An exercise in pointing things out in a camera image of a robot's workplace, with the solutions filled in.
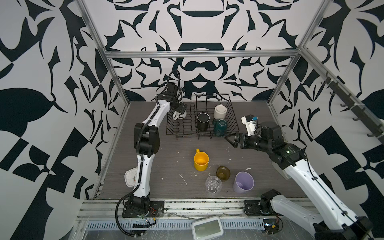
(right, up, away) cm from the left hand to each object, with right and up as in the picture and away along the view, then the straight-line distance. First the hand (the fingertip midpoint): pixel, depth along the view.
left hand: (178, 101), depth 100 cm
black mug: (+16, -11, -6) cm, 20 cm away
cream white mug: (-1, -9, +3) cm, 9 cm away
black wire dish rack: (+6, -17, +2) cm, 18 cm away
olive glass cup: (+26, -41, -16) cm, 51 cm away
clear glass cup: (+21, -47, -18) cm, 54 cm away
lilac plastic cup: (+35, -43, -24) cm, 60 cm away
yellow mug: (+14, -36, -11) cm, 40 cm away
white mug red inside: (+28, -7, +2) cm, 29 cm away
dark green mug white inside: (+27, -17, -5) cm, 32 cm away
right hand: (+27, -19, -31) cm, 45 cm away
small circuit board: (+46, -61, -29) cm, 82 cm away
